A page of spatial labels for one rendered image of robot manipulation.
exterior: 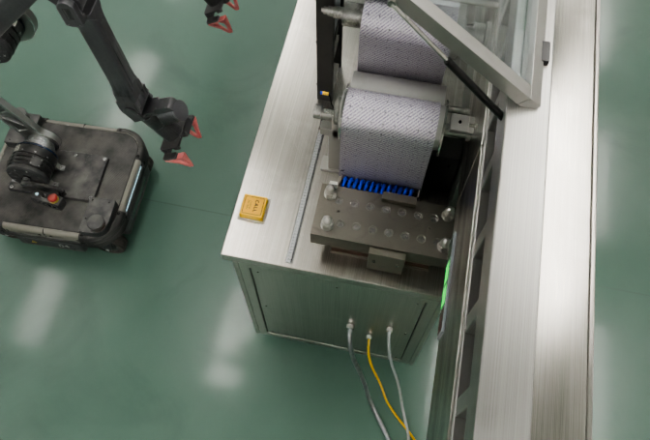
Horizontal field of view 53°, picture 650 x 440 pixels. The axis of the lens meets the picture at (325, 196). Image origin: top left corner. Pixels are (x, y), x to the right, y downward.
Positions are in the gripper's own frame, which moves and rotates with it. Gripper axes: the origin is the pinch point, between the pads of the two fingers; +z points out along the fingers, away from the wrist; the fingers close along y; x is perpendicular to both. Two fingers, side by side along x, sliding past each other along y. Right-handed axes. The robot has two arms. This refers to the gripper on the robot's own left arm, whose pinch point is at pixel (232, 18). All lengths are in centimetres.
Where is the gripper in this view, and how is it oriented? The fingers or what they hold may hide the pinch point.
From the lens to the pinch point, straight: 219.1
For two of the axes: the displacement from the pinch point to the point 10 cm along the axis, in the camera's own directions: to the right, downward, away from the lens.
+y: 1.6, -8.8, 4.5
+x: -8.6, 1.0, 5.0
